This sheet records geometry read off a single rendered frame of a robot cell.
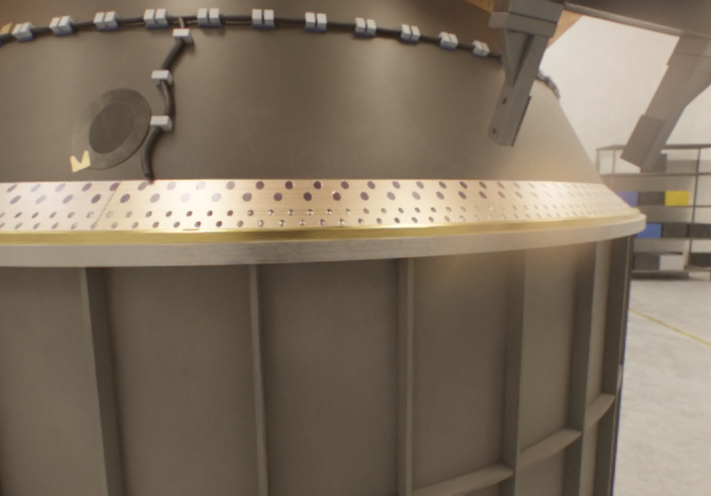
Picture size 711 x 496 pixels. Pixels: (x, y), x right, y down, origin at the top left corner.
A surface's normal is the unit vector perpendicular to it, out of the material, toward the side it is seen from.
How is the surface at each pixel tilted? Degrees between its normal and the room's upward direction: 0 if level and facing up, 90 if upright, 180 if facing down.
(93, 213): 43
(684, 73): 83
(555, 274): 90
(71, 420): 90
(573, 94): 90
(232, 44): 62
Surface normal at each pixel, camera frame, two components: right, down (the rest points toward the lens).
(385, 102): 0.27, -0.36
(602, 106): -0.05, 0.12
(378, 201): 0.18, -0.65
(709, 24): 0.10, 0.51
